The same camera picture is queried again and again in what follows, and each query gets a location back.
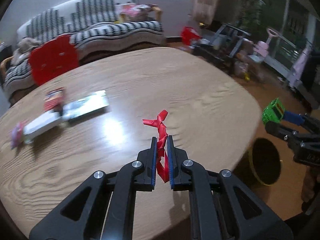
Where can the white cardboard box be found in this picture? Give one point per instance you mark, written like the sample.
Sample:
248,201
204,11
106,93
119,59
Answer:
41,124

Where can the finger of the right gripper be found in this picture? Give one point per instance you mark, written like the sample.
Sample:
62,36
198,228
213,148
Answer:
280,131
309,123

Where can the pink cushion on sofa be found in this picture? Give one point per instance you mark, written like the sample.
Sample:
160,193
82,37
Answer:
133,12

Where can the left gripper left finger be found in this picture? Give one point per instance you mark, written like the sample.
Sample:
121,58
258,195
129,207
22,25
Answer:
103,206

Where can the green silver packet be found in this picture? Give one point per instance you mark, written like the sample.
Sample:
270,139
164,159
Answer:
96,102

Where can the red bear-shaped chair back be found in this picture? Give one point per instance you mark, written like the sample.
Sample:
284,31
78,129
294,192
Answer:
53,59

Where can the black white striped sofa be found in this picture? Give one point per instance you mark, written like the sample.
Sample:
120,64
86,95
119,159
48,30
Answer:
93,25

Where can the dark red snack packet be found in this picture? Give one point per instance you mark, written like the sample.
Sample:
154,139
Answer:
54,100

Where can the purple plush toy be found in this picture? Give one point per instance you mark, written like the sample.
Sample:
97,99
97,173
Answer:
17,135

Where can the green toy car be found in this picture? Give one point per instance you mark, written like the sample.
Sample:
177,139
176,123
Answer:
273,112

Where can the black yellow trash bin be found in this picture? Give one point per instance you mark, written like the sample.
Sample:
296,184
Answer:
264,161

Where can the black metal rack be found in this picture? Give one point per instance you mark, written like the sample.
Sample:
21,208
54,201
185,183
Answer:
220,47

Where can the beige plush on sofa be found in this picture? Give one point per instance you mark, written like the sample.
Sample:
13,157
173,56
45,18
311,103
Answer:
25,46

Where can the beige patterned curtain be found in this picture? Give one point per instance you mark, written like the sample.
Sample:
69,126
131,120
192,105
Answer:
204,11

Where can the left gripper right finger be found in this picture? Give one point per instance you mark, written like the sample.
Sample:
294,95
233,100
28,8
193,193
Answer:
221,205

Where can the red ribbon strip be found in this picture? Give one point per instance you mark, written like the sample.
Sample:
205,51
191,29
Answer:
162,163

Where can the pink toy ride-on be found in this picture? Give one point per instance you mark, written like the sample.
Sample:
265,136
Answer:
260,50

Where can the red bag on floor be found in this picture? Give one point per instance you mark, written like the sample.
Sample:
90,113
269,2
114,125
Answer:
188,35

